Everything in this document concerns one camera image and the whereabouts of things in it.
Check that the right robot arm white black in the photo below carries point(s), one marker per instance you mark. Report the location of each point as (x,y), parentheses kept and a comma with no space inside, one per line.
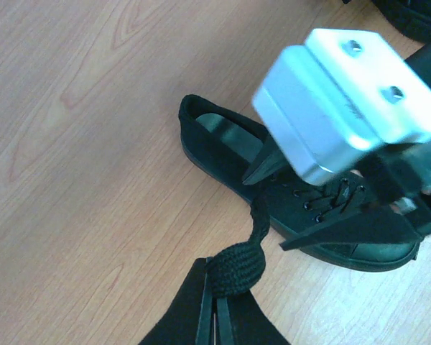
(427,61)

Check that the black sneaker one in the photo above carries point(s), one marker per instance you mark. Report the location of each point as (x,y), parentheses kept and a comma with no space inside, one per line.
(223,144)

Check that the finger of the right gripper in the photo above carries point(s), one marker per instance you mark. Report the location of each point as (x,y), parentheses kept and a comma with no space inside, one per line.
(268,161)

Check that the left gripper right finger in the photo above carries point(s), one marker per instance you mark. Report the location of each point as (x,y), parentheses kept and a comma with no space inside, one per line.
(240,320)

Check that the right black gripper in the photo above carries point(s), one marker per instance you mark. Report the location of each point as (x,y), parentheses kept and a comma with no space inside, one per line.
(400,175)

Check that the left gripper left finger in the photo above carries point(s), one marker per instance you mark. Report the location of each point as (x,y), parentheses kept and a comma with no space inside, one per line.
(190,316)

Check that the black sneaker with laces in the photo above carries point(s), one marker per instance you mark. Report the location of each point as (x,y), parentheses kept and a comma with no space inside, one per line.
(411,18)

